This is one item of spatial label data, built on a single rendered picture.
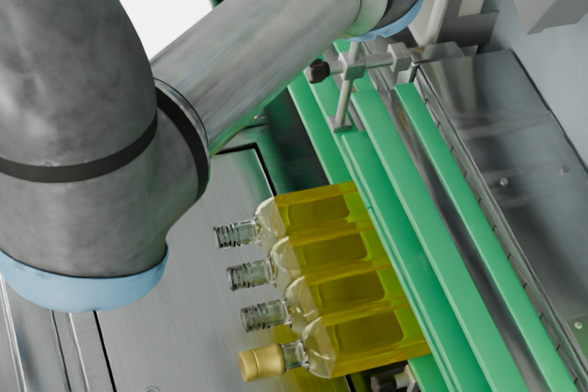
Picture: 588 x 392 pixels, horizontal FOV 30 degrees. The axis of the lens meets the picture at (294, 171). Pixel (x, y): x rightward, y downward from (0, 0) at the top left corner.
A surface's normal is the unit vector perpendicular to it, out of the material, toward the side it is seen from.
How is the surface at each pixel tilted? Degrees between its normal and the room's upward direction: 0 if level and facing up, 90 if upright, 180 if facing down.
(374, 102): 90
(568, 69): 0
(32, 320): 90
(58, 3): 97
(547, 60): 0
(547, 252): 90
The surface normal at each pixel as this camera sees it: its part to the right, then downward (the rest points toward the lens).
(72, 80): 0.29, 0.07
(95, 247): 0.41, 0.59
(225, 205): 0.11, -0.63
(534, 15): -0.94, 0.19
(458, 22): 0.32, 0.75
